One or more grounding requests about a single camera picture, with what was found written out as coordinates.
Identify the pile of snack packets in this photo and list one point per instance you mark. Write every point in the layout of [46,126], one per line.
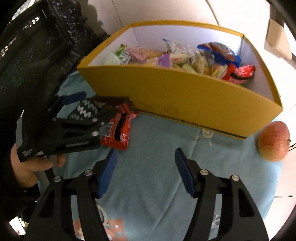
[196,62]

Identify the red snack packet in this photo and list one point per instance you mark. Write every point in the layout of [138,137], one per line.
[111,136]

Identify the yellow cardboard box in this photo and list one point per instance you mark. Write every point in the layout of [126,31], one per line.
[185,97]

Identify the light blue printed blanket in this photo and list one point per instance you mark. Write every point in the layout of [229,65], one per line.
[150,162]

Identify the person's left hand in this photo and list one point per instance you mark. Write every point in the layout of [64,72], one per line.
[25,171]

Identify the red apple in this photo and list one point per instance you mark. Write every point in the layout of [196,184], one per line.
[274,141]

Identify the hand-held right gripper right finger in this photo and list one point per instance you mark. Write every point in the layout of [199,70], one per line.
[186,176]

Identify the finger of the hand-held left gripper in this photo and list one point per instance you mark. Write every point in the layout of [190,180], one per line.
[92,126]
[74,97]

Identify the dark brown snack packet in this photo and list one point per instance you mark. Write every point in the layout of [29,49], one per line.
[113,102]

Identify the dark carved wooden chair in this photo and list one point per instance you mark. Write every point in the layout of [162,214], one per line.
[34,58]

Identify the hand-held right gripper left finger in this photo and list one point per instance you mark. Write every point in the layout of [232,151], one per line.
[106,176]

